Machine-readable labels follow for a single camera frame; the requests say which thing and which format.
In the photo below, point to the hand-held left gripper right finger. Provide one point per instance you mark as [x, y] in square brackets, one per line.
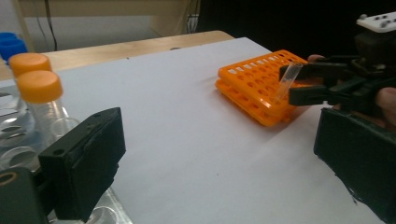
[361, 155]

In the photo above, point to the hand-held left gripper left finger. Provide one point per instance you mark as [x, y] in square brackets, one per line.
[84, 161]

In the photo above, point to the orange plastic test tube rack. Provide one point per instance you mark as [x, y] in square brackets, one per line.
[249, 81]

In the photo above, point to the metal test tube rack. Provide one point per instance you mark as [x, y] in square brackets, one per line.
[120, 211]

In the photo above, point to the orange-capped clear test tube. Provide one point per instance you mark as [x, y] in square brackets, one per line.
[29, 63]
[39, 87]

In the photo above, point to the blue-capped clear test tube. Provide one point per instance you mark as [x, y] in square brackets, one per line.
[12, 48]

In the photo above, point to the black curtain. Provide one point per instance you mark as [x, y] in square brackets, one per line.
[280, 21]

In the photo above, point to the white table cover sheet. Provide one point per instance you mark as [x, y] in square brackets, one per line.
[186, 124]

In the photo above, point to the beige furniture frame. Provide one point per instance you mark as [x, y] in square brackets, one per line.
[109, 7]

